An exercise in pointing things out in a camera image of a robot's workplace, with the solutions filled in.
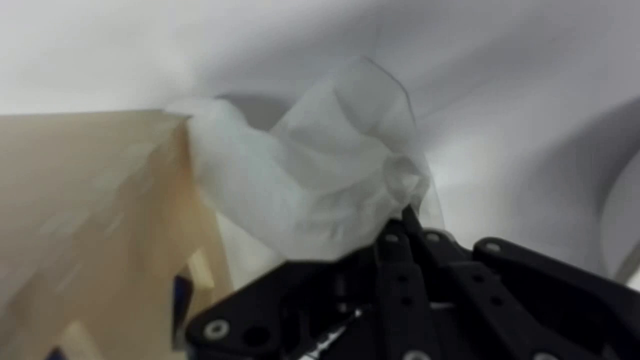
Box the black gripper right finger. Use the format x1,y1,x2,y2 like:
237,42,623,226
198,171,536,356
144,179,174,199
400,205,640,360

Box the wooden shape sorter box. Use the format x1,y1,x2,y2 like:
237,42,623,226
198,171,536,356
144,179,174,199
0,108,236,360

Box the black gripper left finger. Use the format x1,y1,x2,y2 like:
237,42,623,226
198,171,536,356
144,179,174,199
184,216,429,360

